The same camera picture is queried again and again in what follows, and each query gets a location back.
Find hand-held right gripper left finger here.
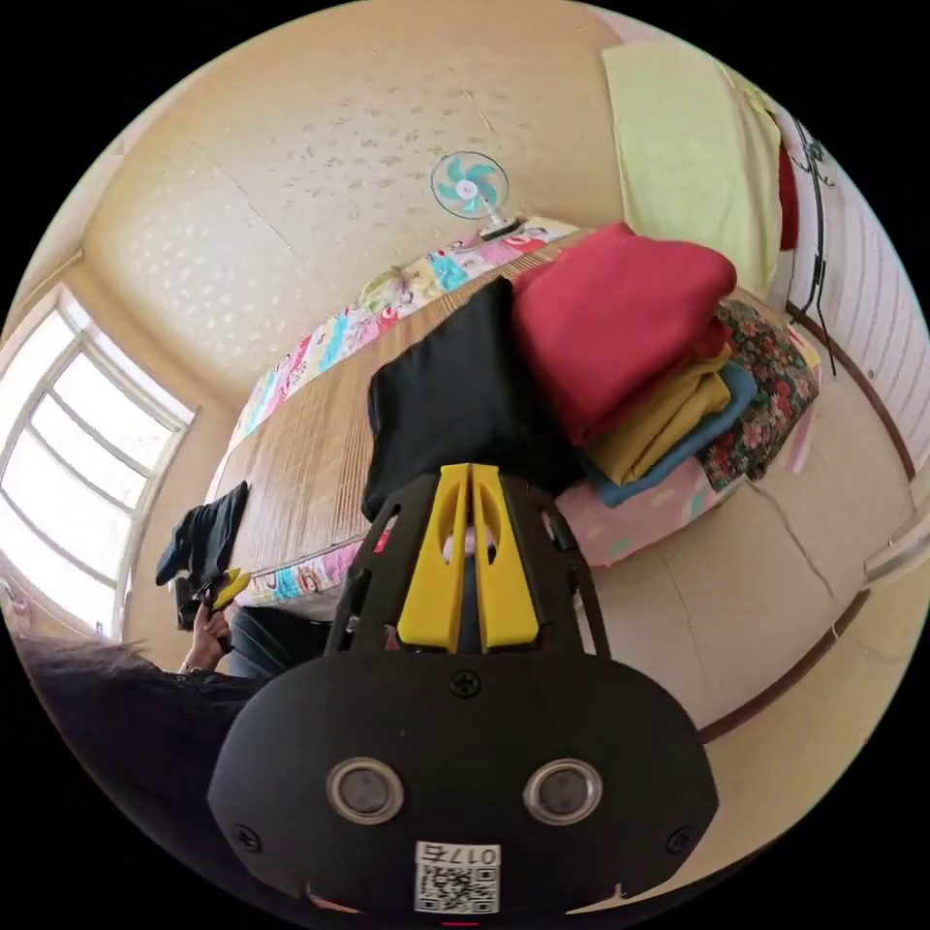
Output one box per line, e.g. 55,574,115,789
397,464,472,653

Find folded black garment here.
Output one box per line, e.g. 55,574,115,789
361,275,586,523

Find window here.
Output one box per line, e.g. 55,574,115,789
0,281,199,642

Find person's body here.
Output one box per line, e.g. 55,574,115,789
14,604,352,930

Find teal and white fan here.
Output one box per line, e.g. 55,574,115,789
429,150,529,243

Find black coat stand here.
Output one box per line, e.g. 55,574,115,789
787,114,838,379

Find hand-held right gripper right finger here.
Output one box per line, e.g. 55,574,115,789
472,464,543,653

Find pile of clothes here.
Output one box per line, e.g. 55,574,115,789
511,221,760,509

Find floral cushion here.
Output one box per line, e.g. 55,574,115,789
695,295,822,493

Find black long sleeve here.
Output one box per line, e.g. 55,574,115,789
154,480,251,587

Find bed with woven mat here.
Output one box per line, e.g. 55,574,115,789
206,214,826,610

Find person's left hand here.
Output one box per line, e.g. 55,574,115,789
188,603,235,668

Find pale yellow curtain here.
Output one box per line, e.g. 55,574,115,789
601,40,784,300

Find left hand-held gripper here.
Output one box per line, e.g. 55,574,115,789
174,569,253,632

